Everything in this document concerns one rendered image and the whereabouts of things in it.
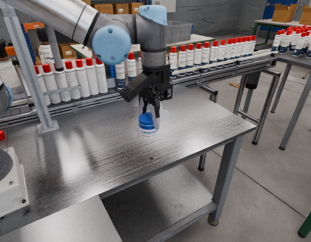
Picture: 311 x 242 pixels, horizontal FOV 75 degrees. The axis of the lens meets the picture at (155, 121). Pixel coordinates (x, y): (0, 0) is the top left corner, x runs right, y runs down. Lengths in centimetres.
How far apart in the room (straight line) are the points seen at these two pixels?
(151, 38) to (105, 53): 18
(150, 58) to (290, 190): 175
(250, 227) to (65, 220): 132
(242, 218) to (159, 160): 107
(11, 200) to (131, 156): 40
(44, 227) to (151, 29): 61
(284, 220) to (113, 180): 140
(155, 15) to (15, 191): 62
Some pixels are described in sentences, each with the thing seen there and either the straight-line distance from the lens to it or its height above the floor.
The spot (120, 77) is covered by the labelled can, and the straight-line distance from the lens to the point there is 123.
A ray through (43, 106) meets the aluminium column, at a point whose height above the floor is 95.
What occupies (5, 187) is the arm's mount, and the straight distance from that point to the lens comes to 73.
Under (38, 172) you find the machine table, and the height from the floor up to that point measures 83.
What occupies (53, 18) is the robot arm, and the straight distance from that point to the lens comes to 46.
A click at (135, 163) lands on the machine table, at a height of 83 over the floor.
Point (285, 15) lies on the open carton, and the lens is 600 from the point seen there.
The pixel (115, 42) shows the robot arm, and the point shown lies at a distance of 43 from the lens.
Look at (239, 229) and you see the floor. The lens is 169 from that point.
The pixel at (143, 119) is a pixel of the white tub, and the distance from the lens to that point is 68.
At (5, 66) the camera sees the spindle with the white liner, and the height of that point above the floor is 104.
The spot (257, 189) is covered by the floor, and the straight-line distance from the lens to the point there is 197.
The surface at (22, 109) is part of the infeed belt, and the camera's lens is 123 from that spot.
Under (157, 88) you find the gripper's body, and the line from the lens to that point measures 62.
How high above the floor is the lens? 138
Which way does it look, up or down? 32 degrees down
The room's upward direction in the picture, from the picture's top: straight up
